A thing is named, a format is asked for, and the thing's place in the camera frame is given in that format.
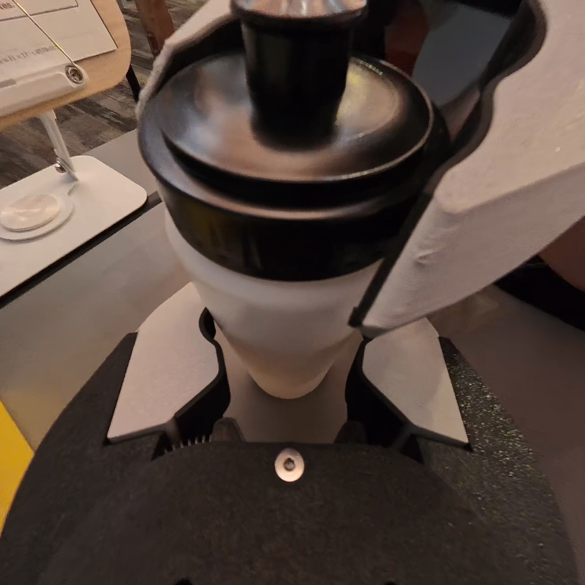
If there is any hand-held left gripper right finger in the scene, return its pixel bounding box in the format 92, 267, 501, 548
345, 317, 471, 452

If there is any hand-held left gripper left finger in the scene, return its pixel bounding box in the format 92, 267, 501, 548
106, 281, 230, 445

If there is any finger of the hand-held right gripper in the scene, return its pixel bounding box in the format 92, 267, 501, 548
135, 0, 244, 120
347, 0, 585, 340

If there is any white plastic bottle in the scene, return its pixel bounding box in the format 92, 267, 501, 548
164, 214, 383, 400

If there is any black bottle lid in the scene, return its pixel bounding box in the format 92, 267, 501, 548
137, 0, 452, 282

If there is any yellow plastic bin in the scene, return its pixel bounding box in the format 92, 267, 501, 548
0, 402, 36, 526

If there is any white paper sign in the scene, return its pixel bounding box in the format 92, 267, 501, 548
0, 0, 119, 82

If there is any white stand base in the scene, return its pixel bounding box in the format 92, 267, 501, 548
0, 154, 149, 299

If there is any round white disc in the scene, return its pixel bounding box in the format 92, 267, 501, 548
0, 194, 62, 232

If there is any wooden post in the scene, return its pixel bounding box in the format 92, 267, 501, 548
134, 0, 175, 52

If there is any thin gold cord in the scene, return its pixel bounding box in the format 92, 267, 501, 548
13, 0, 77, 70

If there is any metal stand bracket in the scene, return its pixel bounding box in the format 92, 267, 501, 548
38, 111, 79, 184

